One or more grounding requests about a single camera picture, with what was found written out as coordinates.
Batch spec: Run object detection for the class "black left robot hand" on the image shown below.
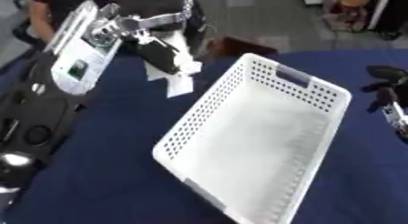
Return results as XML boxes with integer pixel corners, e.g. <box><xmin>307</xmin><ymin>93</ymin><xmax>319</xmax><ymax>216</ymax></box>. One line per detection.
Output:
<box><xmin>111</xmin><ymin>0</ymin><xmax>210</xmax><ymax>76</ymax></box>

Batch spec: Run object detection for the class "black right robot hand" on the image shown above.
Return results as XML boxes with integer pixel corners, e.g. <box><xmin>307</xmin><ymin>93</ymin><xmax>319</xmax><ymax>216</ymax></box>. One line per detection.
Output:
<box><xmin>358</xmin><ymin>65</ymin><xmax>408</xmax><ymax>114</ymax></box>

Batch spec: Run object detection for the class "brown stool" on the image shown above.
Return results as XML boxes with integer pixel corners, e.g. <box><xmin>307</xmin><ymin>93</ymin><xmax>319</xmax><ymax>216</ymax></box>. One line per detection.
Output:
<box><xmin>207</xmin><ymin>35</ymin><xmax>281</xmax><ymax>59</ymax></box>

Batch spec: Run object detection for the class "person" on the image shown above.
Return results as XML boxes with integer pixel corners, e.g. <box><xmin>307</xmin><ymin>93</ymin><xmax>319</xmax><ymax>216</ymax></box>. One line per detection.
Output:
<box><xmin>22</xmin><ymin>0</ymin><xmax>147</xmax><ymax>44</ymax></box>

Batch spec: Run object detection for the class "white perforated plastic basket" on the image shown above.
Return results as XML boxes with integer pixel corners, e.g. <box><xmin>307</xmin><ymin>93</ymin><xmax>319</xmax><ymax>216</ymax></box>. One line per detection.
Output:
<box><xmin>151</xmin><ymin>52</ymin><xmax>354</xmax><ymax>224</ymax></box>

